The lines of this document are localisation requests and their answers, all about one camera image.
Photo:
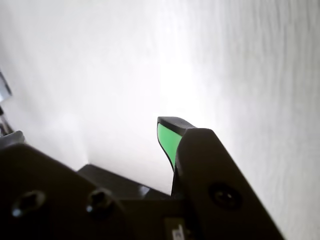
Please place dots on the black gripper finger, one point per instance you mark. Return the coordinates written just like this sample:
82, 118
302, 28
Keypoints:
212, 175
50, 200

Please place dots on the black tray box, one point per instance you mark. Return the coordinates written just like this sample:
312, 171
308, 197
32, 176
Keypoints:
112, 180

